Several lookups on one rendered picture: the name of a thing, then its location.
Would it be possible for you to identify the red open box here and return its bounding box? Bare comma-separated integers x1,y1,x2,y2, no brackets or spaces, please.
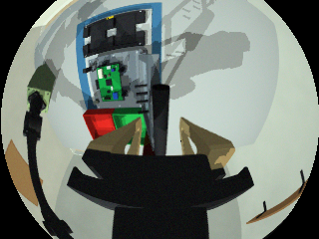
83,109,116,139

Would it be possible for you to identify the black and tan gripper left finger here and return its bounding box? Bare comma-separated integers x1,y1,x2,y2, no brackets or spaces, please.
86,117,142,155

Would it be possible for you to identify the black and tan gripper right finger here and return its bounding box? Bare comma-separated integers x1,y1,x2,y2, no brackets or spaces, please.
179,117,235,169

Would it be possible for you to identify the green bin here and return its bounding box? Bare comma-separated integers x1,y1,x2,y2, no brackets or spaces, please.
112,108,147,145

